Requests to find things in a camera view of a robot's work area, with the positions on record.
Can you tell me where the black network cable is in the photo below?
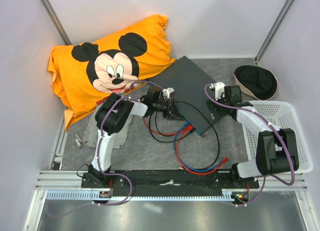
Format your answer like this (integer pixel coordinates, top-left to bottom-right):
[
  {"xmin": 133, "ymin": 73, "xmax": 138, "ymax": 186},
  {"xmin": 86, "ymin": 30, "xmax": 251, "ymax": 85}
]
[{"xmin": 148, "ymin": 100, "xmax": 221, "ymax": 171}]

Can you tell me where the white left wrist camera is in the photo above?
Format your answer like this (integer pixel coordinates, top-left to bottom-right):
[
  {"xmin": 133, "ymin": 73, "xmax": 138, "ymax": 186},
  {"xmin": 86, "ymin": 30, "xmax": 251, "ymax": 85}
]
[{"xmin": 162, "ymin": 87, "xmax": 175, "ymax": 99}]

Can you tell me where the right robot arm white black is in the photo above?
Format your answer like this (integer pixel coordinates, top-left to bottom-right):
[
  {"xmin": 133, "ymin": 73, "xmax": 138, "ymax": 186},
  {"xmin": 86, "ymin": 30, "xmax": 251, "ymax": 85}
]
[{"xmin": 204, "ymin": 82, "xmax": 300, "ymax": 188}]

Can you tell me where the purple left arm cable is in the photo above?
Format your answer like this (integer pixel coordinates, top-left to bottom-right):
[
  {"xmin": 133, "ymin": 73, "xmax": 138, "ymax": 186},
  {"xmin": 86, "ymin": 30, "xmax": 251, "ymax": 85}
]
[{"xmin": 46, "ymin": 80, "xmax": 166, "ymax": 218}]

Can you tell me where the white slotted cable duct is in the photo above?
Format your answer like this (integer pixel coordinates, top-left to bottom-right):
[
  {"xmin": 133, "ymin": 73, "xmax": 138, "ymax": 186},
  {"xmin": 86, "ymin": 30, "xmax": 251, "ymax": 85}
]
[{"xmin": 46, "ymin": 190, "xmax": 235, "ymax": 202}]

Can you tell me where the blue network cable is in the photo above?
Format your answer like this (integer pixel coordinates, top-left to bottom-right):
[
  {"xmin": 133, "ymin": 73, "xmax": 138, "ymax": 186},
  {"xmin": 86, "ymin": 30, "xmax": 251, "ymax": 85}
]
[{"xmin": 172, "ymin": 124, "xmax": 222, "ymax": 172}]

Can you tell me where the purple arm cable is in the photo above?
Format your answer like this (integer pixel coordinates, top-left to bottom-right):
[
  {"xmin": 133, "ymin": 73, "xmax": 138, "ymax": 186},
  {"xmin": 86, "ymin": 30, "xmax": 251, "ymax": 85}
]
[
  {"xmin": 46, "ymin": 80, "xmax": 166, "ymax": 218},
  {"xmin": 204, "ymin": 83, "xmax": 297, "ymax": 208}
]

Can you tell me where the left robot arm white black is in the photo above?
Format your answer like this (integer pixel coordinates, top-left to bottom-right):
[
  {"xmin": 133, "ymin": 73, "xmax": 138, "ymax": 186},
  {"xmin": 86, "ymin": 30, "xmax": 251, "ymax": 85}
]
[{"xmin": 88, "ymin": 86, "xmax": 182, "ymax": 188}]

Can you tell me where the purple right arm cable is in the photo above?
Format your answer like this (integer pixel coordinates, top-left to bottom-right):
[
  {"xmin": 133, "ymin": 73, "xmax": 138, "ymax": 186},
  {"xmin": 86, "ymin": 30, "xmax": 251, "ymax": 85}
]
[{"xmin": 204, "ymin": 83, "xmax": 297, "ymax": 208}]

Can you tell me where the black cap with beige brim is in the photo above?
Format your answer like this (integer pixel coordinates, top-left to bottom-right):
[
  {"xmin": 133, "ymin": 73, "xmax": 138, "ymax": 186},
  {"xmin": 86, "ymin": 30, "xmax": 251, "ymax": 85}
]
[{"xmin": 233, "ymin": 65, "xmax": 278, "ymax": 101}]

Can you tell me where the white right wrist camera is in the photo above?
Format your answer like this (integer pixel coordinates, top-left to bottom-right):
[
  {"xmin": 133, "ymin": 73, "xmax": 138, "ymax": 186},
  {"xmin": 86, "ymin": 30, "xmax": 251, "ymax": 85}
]
[{"xmin": 209, "ymin": 82, "xmax": 226, "ymax": 101}]

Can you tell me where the white perforated plastic basket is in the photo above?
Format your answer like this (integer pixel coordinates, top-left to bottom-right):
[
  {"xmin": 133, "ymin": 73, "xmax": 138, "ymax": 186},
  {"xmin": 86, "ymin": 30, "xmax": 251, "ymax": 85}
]
[{"xmin": 250, "ymin": 100, "xmax": 314, "ymax": 174}]

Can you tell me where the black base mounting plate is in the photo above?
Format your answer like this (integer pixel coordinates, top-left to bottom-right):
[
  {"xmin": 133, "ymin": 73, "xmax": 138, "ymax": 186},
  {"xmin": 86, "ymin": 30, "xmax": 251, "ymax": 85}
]
[{"xmin": 81, "ymin": 169, "xmax": 259, "ymax": 196}]

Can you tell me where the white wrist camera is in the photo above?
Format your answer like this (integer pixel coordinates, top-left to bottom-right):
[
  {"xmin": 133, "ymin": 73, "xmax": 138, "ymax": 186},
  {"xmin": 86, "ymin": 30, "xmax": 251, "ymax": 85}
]
[
  {"xmin": 209, "ymin": 82, "xmax": 226, "ymax": 101},
  {"xmin": 162, "ymin": 87, "xmax": 175, "ymax": 99}
]

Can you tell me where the orange Mickey Mouse pillow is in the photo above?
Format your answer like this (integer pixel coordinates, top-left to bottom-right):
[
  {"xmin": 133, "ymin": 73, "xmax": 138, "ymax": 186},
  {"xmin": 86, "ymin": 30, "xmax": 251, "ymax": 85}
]
[{"xmin": 47, "ymin": 14, "xmax": 175, "ymax": 130}]

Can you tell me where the grey crumpled cloth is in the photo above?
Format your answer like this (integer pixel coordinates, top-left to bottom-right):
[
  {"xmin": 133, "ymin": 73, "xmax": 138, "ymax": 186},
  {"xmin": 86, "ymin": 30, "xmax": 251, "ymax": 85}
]
[{"xmin": 82, "ymin": 106, "xmax": 133, "ymax": 149}]

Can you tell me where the dark grey network switch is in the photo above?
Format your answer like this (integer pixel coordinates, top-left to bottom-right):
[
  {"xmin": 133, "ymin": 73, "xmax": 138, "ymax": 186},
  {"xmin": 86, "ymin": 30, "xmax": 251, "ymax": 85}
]
[{"xmin": 149, "ymin": 56, "xmax": 216, "ymax": 136}]

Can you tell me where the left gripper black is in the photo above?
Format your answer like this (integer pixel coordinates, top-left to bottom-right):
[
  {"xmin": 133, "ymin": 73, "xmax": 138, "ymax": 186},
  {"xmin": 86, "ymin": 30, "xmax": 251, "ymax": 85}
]
[{"xmin": 153, "ymin": 98, "xmax": 185, "ymax": 121}]

